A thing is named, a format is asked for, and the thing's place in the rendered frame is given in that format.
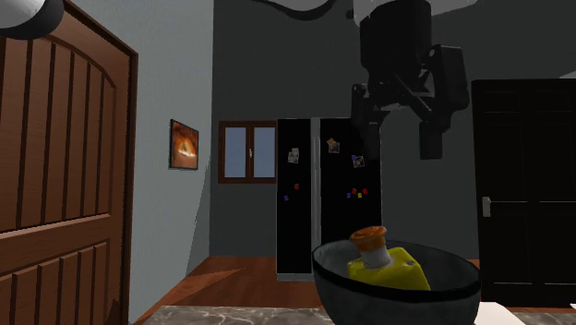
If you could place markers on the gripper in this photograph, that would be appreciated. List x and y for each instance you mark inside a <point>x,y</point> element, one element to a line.
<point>393,49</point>

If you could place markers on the black fridge with magnets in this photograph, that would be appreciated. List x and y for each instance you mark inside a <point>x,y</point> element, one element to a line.
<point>333,216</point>

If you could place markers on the black door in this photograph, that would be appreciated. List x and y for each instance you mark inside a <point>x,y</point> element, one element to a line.
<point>531,180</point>

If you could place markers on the yellow bottle with orange cap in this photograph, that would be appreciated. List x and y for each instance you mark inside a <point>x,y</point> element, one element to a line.
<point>398,271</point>

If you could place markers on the brown framed window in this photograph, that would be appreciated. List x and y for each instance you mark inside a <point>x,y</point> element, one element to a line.
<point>247,153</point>

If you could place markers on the black bowl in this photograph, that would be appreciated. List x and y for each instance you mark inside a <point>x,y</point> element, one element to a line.
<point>360,306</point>

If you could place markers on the brown wooden door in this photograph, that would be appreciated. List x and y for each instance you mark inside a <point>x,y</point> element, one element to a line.
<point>67,135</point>

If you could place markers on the orange wall picture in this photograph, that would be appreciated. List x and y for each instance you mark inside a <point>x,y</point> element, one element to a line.
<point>183,146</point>

